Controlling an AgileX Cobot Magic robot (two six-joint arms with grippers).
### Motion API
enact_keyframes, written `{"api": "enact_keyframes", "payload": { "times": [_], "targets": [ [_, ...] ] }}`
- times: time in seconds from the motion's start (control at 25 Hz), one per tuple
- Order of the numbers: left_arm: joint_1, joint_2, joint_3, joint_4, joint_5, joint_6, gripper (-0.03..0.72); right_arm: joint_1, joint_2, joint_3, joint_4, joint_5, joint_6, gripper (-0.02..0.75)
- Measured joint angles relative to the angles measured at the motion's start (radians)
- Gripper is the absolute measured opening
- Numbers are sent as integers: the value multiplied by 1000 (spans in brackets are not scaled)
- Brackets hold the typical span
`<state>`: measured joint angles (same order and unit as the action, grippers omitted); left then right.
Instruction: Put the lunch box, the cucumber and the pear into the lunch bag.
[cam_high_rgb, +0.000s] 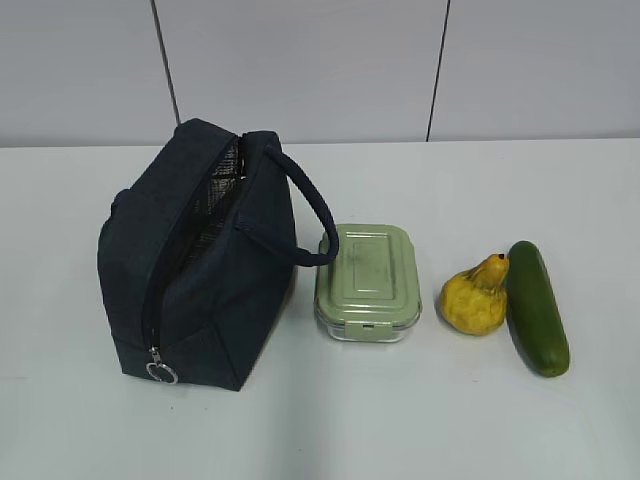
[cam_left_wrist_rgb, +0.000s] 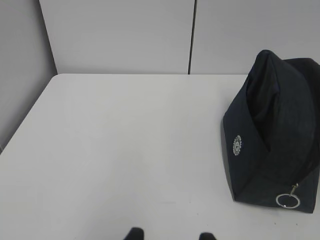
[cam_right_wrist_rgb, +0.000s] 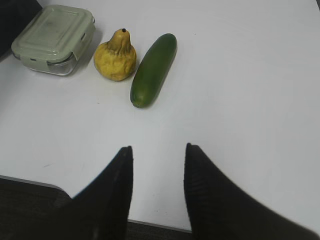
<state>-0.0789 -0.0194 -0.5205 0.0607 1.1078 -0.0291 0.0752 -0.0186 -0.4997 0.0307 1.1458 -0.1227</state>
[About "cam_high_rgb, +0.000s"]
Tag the green lid glass lunchbox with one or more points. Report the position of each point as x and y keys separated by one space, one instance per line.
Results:
x=371 y=291

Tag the dark navy lunch bag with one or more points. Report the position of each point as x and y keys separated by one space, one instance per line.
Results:
x=197 y=256

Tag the green cucumber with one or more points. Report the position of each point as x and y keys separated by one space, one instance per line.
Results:
x=533 y=314

